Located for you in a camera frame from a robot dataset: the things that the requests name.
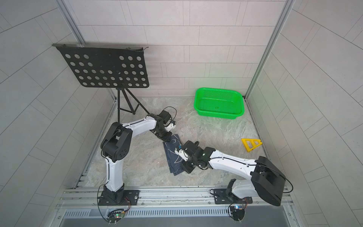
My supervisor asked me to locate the yellow plastic triangle piece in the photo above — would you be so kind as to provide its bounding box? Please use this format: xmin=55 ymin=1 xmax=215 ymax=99
xmin=241 ymin=138 xmax=262 ymax=152

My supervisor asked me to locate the right green circuit board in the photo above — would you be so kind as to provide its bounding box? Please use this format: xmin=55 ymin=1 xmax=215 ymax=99
xmin=229 ymin=205 xmax=245 ymax=221

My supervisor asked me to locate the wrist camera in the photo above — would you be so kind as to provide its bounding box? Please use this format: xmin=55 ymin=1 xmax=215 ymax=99
xmin=165 ymin=121 xmax=176 ymax=132
xmin=175 ymin=148 xmax=189 ymax=161

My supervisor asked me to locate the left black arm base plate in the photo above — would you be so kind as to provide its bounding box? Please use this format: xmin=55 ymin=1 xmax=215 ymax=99
xmin=97 ymin=189 xmax=140 ymax=206

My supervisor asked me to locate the green circuit board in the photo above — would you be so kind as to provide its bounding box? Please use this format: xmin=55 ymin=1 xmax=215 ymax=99
xmin=107 ymin=209 xmax=128 ymax=225
xmin=229 ymin=205 xmax=245 ymax=221

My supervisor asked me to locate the dark blue embroidered pillowcase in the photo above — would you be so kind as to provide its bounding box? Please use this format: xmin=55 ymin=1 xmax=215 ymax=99
xmin=163 ymin=134 xmax=184 ymax=176

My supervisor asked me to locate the green plastic basket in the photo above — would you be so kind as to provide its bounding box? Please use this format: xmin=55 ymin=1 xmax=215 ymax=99
xmin=194 ymin=88 xmax=245 ymax=119

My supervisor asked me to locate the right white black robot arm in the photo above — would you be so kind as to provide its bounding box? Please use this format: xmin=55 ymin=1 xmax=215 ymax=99
xmin=174 ymin=141 xmax=286 ymax=206

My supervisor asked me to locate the black perforated music stand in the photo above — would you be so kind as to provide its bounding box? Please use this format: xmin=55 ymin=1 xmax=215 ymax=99
xmin=52 ymin=44 xmax=150 ymax=116

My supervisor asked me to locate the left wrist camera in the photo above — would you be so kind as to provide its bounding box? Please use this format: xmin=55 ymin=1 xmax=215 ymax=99
xmin=165 ymin=121 xmax=176 ymax=132

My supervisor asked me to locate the aluminium front rail frame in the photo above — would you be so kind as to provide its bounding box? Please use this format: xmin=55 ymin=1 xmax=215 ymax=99
xmin=52 ymin=185 xmax=304 ymax=227

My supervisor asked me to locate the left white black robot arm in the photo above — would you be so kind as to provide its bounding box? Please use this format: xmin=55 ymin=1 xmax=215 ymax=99
xmin=100 ymin=110 xmax=176 ymax=194

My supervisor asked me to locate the left green circuit board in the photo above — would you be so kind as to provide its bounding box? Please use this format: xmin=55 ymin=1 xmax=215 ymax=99
xmin=107 ymin=209 xmax=128 ymax=225

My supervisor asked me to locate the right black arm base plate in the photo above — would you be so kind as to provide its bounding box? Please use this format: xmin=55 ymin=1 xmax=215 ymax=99
xmin=209 ymin=189 xmax=253 ymax=205

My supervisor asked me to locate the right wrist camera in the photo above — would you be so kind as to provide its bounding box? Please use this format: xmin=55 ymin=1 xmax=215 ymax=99
xmin=175 ymin=148 xmax=189 ymax=161

